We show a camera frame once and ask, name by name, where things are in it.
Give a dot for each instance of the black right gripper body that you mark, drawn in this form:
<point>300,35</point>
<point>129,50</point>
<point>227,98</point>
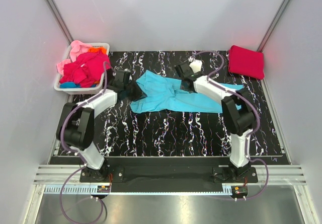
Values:
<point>183,88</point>

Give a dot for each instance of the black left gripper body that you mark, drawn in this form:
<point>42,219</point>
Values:
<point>133,93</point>

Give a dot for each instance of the cyan t shirt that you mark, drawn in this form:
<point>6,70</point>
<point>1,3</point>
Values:
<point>166,94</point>

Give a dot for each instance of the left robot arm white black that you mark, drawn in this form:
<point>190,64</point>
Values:
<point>76,126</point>

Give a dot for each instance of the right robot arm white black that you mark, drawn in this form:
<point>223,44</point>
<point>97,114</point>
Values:
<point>239,116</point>

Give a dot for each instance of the magenta t shirt in basket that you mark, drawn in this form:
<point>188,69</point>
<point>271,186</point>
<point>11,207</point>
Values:
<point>86,70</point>

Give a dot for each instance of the white plastic laundry basket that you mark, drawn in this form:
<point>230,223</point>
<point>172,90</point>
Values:
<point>76,91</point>

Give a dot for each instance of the orange t shirt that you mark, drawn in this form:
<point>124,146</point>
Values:
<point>97,49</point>

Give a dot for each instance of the light pink t shirt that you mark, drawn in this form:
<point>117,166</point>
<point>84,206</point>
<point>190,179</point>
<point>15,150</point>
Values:
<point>77,48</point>

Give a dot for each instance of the blue t shirt in basket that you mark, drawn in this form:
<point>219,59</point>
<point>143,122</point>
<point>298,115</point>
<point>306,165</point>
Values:
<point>73,85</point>

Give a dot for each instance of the folded red t shirt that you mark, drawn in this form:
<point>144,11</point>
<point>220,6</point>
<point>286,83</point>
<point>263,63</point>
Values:
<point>246,62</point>

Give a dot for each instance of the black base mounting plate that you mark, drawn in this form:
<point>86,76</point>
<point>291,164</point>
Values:
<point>166,185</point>

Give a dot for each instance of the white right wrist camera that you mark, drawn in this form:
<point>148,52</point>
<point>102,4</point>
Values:
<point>195,65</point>

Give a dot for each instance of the aluminium frame rail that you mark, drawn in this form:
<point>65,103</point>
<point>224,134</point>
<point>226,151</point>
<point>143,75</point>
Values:
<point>276,174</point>

